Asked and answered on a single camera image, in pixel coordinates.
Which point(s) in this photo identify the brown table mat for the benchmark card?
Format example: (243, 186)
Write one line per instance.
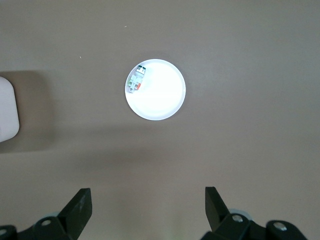
(237, 150)

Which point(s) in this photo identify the white lidded storage box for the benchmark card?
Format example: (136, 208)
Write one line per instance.
(7, 112)

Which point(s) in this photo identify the white round plate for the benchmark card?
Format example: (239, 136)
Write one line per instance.
(160, 95)

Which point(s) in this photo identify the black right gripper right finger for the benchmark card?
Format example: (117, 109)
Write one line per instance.
(220, 217)

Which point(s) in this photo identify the green push-button switch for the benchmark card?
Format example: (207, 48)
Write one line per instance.
(135, 80)

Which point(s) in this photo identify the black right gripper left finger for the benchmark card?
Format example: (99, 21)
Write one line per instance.
(75, 215)

